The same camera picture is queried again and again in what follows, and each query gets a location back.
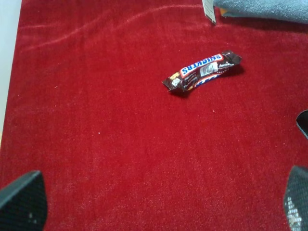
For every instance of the Snickers candy bar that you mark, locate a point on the Snickers candy bar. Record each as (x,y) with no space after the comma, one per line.
(201,72)

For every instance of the black leather glasses case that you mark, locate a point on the black leather glasses case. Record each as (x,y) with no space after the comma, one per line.
(302,122)

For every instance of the folded grey towel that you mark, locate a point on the folded grey towel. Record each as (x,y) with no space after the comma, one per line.
(285,10)

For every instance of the red velvet tablecloth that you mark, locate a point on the red velvet tablecloth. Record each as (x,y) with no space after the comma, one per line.
(120,152)

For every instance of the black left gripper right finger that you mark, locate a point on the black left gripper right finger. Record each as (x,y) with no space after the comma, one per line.
(295,199)

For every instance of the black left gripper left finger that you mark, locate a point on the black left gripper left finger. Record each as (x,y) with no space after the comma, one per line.
(23,203)

